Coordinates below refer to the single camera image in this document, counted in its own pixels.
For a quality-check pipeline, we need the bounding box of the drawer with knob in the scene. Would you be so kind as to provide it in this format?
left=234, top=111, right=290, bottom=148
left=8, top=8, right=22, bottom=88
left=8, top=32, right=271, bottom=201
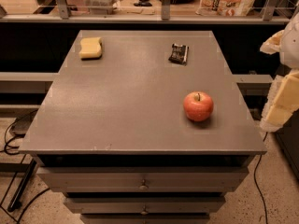
left=37, top=167, right=249, bottom=193
left=64, top=197, right=225, bottom=215

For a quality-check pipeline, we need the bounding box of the colourful printed bag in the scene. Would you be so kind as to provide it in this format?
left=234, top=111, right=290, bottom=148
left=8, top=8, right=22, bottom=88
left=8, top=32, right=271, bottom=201
left=196, top=0, right=255, bottom=17

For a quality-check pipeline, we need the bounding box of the black cable right floor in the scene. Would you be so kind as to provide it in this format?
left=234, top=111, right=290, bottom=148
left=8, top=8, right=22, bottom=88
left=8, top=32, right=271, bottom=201
left=252, top=131, right=269, bottom=224

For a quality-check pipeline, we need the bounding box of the metal shelf rail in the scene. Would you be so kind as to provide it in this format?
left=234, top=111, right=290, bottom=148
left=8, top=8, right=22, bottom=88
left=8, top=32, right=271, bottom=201
left=0, top=0, right=299, bottom=25

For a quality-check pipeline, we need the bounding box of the red apple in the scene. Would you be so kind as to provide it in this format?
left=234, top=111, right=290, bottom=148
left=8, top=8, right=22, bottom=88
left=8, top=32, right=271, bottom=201
left=183, top=91, right=214, bottom=121

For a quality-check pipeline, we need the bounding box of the black snack packet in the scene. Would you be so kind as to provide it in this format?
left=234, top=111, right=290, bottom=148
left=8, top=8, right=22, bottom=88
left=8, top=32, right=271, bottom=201
left=168, top=44, right=189, bottom=65

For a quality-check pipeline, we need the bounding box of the black cables left floor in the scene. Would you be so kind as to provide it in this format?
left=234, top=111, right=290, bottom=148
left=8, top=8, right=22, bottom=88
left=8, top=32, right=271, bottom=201
left=0, top=109, right=50, bottom=224

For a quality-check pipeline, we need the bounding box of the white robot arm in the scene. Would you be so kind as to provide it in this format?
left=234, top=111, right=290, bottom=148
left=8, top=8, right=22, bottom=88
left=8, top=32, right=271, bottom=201
left=260, top=14, right=299, bottom=133

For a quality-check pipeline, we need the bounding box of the top drawer with knob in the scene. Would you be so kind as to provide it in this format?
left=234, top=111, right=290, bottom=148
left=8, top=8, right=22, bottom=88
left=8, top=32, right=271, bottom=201
left=37, top=167, right=249, bottom=193

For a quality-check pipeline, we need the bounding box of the grey power box floor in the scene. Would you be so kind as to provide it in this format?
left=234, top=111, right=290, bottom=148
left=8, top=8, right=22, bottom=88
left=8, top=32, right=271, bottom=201
left=9, top=110, right=36, bottom=136

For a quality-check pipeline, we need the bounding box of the yellow sponge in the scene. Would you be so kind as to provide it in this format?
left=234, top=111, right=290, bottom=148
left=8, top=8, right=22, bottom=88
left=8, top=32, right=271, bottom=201
left=78, top=37, right=102, bottom=60

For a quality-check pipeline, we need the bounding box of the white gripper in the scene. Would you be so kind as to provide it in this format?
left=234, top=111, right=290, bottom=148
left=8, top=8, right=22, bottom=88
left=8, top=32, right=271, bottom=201
left=260, top=13, right=299, bottom=133

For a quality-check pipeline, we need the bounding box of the grey drawer cabinet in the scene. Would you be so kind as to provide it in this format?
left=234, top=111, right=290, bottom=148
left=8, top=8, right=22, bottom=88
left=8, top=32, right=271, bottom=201
left=21, top=31, right=265, bottom=224

